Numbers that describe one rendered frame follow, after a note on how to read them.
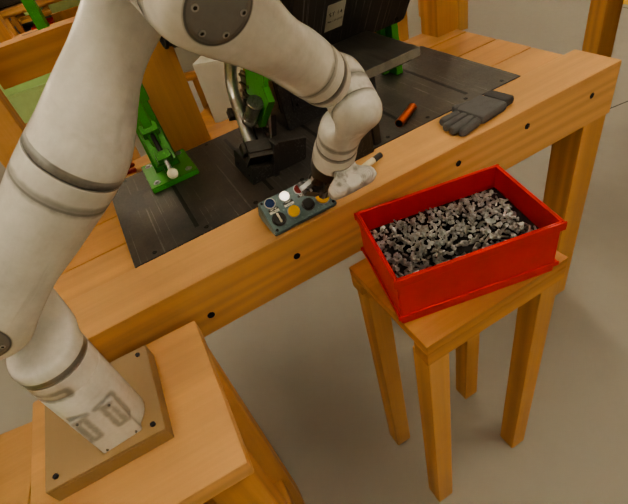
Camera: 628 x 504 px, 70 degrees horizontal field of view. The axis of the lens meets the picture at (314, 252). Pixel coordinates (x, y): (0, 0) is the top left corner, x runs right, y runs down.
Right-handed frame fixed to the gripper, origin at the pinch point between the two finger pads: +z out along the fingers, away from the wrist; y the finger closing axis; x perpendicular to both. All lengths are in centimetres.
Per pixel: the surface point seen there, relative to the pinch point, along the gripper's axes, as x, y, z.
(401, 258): 20.5, -3.8, -5.7
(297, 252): 6.8, 9.6, 8.7
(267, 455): 42, 37, 40
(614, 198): 36, -147, 91
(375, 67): -14.1, -18.8, -11.5
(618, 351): 78, -79, 62
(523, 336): 48, -27, 14
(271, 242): 3.4, 14.1, 4.2
